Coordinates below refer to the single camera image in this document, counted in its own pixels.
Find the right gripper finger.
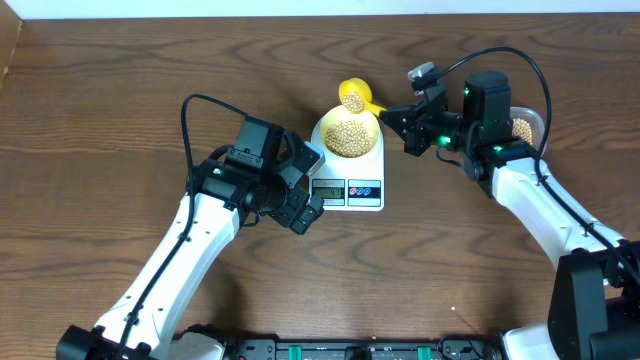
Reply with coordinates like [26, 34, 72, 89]
[379, 102, 425, 125]
[381, 117, 407, 141]

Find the yellow plastic scoop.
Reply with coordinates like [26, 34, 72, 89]
[338, 78, 385, 116]

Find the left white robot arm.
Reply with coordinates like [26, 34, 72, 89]
[55, 116, 324, 359]

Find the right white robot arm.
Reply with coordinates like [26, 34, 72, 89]
[380, 63, 639, 359]

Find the white digital kitchen scale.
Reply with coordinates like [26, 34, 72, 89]
[309, 115, 385, 212]

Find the yellow plastic bowl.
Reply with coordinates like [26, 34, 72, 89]
[320, 105, 380, 158]

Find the clear plastic bean container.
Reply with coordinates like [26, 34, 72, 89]
[510, 107, 545, 149]

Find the left black camera cable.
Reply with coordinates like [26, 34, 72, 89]
[112, 93, 251, 360]

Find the black camera cable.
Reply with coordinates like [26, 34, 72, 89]
[412, 46, 640, 281]
[112, 93, 251, 360]

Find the right black camera cable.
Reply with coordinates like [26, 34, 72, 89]
[412, 46, 640, 281]

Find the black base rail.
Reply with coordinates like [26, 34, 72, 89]
[169, 324, 506, 360]

